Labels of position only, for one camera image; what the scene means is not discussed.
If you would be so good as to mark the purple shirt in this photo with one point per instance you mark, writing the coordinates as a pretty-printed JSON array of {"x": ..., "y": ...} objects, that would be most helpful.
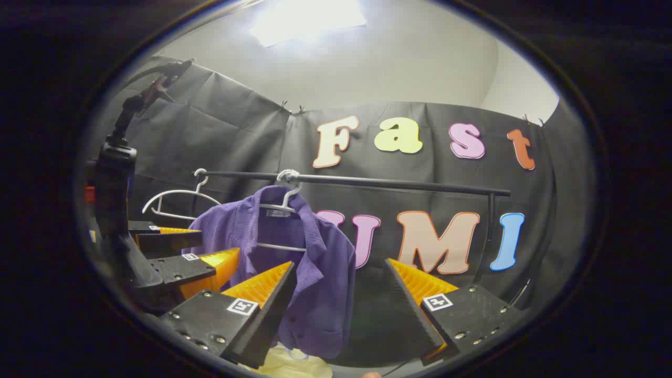
[{"x": 325, "y": 273}]

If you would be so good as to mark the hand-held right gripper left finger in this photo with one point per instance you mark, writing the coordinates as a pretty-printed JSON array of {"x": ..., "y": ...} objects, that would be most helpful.
[{"x": 262, "y": 320}]

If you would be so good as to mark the black clothes rack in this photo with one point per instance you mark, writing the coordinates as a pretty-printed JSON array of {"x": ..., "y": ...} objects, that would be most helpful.
[{"x": 394, "y": 184}]

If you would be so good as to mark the yellow laundry hamper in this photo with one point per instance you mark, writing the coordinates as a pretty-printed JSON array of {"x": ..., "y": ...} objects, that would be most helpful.
[{"x": 283, "y": 365}]

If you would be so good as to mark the white hanger with label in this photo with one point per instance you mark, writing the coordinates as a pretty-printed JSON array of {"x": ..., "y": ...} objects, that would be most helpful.
[{"x": 286, "y": 202}]

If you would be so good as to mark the ceiling light panel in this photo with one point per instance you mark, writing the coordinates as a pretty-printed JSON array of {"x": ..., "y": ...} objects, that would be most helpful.
[{"x": 307, "y": 21}]

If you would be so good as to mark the plain white hanger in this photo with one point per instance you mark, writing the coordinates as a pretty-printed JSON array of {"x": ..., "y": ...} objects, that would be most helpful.
[{"x": 178, "y": 192}]

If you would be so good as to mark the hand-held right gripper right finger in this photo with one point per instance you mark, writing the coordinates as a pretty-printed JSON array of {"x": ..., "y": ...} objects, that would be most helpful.
[{"x": 415, "y": 310}]

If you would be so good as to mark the black backdrop cloth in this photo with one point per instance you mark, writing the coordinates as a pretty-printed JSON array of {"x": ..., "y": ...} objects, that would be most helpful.
[{"x": 236, "y": 142}]

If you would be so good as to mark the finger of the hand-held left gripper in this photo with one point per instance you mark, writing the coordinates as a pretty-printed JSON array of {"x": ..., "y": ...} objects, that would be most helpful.
[
  {"x": 168, "y": 241},
  {"x": 178, "y": 270}
]

